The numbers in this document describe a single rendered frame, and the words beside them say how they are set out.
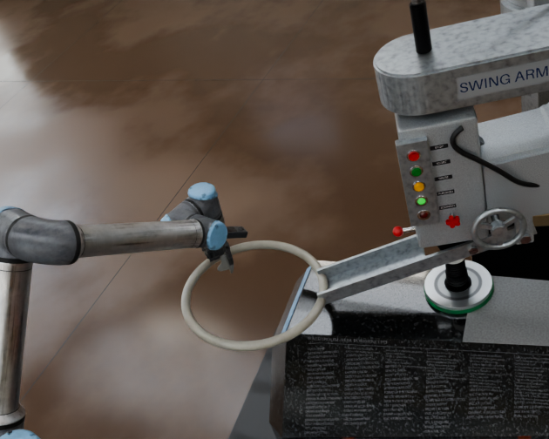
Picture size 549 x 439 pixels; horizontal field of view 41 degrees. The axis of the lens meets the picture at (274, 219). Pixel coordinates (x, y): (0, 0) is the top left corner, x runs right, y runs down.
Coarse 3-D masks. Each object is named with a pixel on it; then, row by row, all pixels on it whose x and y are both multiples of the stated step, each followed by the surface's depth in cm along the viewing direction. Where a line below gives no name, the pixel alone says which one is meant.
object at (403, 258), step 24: (408, 240) 230; (504, 240) 213; (528, 240) 208; (336, 264) 237; (360, 264) 237; (384, 264) 233; (408, 264) 221; (432, 264) 221; (336, 288) 229; (360, 288) 229
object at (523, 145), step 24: (504, 120) 202; (528, 120) 198; (456, 144) 185; (504, 144) 194; (528, 144) 191; (504, 168) 192; (528, 168) 191; (504, 192) 197; (528, 192) 197; (504, 216) 202; (528, 216) 202
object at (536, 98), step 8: (512, 0) 230; (520, 0) 227; (528, 0) 224; (536, 0) 220; (544, 0) 221; (528, 96) 249; (536, 96) 242; (544, 96) 242; (536, 104) 244; (544, 104) 244
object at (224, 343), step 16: (256, 240) 258; (272, 240) 257; (304, 256) 248; (192, 288) 245; (320, 288) 236; (320, 304) 230; (192, 320) 232; (304, 320) 226; (208, 336) 226; (288, 336) 222
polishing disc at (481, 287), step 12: (468, 264) 239; (432, 276) 239; (444, 276) 237; (480, 276) 233; (432, 288) 235; (444, 288) 233; (468, 288) 231; (480, 288) 229; (432, 300) 231; (444, 300) 230; (456, 300) 229; (468, 300) 227; (480, 300) 226
